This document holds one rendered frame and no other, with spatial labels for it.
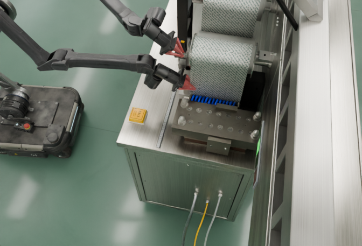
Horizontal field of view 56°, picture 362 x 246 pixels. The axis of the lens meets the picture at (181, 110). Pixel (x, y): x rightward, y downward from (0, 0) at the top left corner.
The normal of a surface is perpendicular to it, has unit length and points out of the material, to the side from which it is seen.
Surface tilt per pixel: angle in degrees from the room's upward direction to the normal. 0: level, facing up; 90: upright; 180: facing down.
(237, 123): 0
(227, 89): 90
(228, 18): 92
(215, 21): 92
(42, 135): 0
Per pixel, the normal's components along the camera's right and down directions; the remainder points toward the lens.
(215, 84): -0.22, 0.81
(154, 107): 0.00, -0.56
